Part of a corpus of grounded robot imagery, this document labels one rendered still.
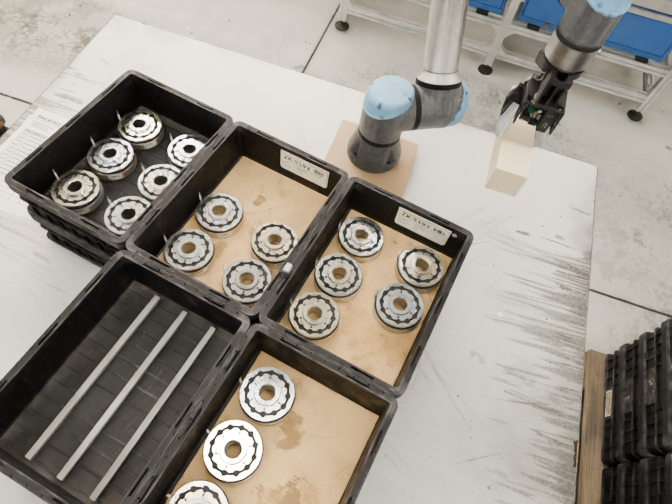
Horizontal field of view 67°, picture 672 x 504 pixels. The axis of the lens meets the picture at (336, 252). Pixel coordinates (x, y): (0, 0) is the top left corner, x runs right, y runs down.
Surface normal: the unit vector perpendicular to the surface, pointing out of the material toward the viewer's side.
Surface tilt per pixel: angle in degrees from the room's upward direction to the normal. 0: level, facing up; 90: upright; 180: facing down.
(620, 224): 0
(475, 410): 0
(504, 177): 90
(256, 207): 0
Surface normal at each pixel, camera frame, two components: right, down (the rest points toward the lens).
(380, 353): 0.11, -0.50
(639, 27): -0.31, 0.81
